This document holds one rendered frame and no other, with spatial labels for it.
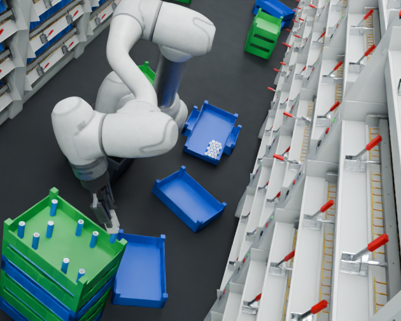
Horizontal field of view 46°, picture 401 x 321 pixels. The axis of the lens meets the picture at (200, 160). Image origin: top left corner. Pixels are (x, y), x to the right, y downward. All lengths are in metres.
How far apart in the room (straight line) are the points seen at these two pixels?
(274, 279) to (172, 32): 0.80
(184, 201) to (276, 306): 1.23
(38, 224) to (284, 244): 0.76
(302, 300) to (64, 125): 0.63
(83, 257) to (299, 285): 0.75
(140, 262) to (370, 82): 1.28
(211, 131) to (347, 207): 1.81
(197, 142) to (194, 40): 1.15
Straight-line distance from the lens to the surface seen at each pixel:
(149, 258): 2.07
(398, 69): 1.00
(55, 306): 1.58
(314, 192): 1.21
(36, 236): 1.48
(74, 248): 1.54
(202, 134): 2.64
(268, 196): 1.72
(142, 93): 1.21
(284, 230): 1.35
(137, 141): 1.09
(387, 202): 0.90
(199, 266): 2.12
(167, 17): 1.55
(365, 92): 1.13
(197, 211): 2.31
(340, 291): 0.78
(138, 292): 1.97
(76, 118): 1.12
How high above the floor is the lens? 1.65
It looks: 40 degrees down
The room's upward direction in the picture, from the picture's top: 24 degrees clockwise
